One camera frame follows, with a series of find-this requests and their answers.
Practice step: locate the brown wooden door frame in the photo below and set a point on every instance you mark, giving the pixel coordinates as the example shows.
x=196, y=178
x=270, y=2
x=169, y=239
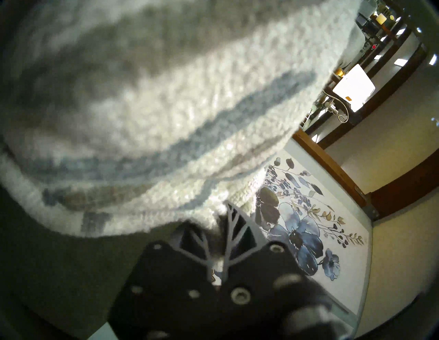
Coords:
x=336, y=171

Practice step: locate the bright white box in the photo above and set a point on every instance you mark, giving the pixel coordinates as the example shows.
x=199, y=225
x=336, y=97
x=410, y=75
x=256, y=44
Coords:
x=353, y=85

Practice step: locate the floral painting large blue flower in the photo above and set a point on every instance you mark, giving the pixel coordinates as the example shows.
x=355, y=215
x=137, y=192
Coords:
x=325, y=222

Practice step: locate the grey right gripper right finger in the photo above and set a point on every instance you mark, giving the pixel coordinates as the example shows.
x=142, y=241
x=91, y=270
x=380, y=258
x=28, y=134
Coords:
x=241, y=236

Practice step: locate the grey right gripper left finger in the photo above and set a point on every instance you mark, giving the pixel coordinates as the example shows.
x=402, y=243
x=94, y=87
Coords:
x=199, y=246

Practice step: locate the cream dotted striped cushion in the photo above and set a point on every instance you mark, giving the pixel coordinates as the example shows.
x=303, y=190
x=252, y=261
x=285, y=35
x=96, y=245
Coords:
x=171, y=102

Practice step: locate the green fabric sofa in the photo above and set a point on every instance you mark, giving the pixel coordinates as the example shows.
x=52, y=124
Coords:
x=51, y=274

